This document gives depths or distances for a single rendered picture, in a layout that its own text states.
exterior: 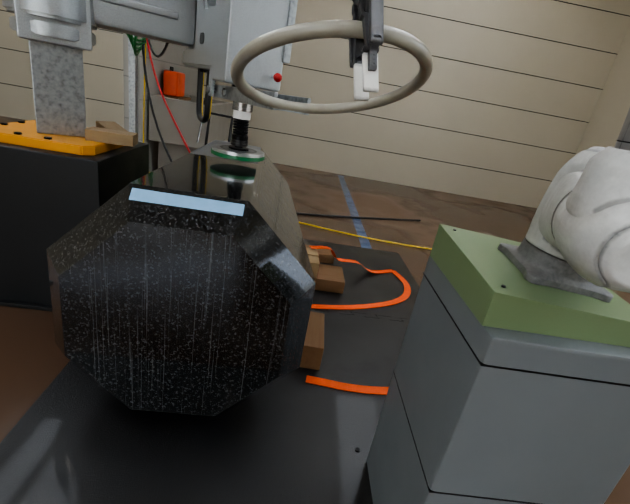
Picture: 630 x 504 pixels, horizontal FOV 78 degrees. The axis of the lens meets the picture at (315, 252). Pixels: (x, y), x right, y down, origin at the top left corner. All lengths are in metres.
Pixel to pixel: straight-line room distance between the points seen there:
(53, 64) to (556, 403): 2.11
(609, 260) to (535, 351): 0.23
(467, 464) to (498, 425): 0.12
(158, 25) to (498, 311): 1.88
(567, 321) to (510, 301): 0.12
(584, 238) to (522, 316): 0.20
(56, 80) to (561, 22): 6.78
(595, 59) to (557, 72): 0.57
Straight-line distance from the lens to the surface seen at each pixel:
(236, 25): 1.55
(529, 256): 0.94
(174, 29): 2.18
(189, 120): 4.49
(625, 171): 0.71
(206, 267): 1.15
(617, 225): 0.67
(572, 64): 7.67
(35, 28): 2.09
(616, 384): 0.96
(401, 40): 0.89
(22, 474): 1.51
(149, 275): 1.20
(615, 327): 0.93
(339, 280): 2.46
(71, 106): 2.14
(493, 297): 0.77
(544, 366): 0.85
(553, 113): 7.59
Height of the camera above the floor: 1.14
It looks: 22 degrees down
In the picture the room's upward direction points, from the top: 11 degrees clockwise
